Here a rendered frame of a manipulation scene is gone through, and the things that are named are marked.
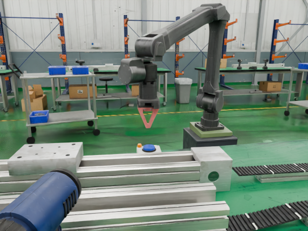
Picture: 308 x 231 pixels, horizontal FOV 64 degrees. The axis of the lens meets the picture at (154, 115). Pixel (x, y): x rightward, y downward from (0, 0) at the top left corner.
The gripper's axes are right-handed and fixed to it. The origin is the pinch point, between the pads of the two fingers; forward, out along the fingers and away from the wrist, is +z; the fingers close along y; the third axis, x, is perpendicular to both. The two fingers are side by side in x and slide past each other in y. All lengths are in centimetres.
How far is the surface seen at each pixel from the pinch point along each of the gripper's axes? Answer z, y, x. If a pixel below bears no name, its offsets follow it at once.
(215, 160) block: 5.0, 17.7, 16.9
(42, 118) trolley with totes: 60, -242, -120
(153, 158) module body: 6.9, 10.9, 0.9
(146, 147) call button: 7.1, 1.2, -0.5
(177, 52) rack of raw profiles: -21, -710, 141
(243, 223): 13.3, 32.3, 18.8
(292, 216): 11.7, 33.1, 29.3
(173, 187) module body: 6.0, 28.5, 3.6
